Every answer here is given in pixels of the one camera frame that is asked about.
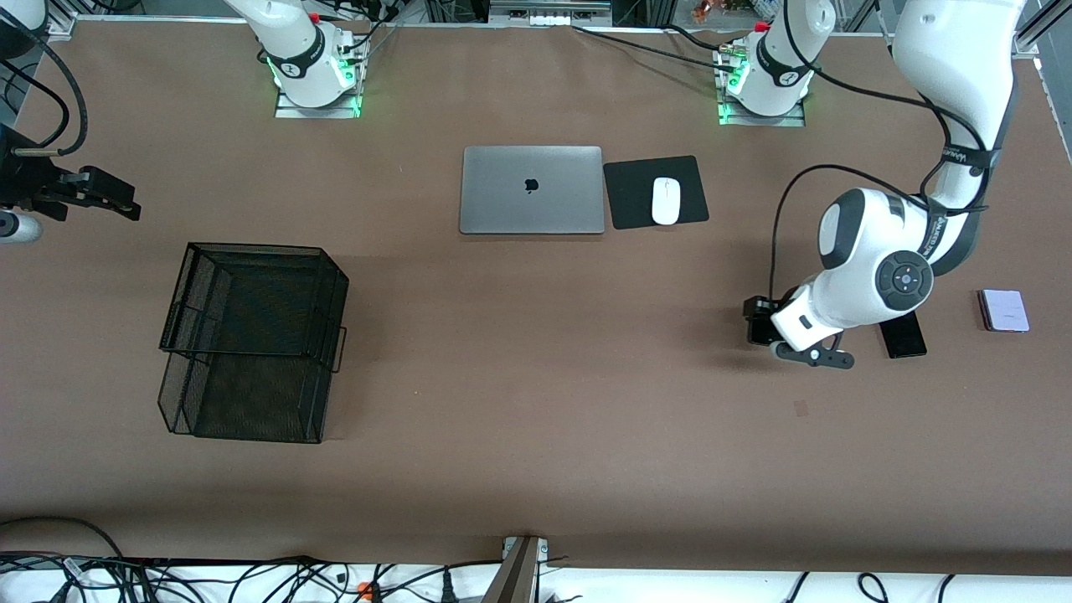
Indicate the small black flip phone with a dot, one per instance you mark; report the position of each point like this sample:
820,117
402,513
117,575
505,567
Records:
779,333

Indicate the long black smartphone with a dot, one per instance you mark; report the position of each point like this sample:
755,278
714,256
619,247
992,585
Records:
904,339

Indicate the lavender flip phone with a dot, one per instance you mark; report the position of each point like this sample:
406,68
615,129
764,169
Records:
1005,311

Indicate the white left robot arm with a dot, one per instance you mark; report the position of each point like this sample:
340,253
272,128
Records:
955,67

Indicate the white computer mouse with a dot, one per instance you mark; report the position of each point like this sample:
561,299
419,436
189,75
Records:
666,201

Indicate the black mouse pad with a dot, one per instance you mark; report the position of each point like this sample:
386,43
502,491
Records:
628,197

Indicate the black mesh two-tier tray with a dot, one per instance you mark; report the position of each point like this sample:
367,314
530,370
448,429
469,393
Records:
251,301

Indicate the silver closed laptop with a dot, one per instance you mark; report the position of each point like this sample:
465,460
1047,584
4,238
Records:
532,193

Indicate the small orange figurine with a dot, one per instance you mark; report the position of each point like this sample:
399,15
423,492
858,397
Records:
702,12

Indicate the grey power strip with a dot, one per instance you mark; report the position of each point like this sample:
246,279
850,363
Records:
548,10

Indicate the aluminium frame corner bracket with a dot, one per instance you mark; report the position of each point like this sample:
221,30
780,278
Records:
1032,43
64,25

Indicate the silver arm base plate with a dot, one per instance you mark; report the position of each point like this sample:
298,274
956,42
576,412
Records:
791,121
289,111

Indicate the metal table edge bracket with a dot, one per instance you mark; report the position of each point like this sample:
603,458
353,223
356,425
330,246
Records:
515,574

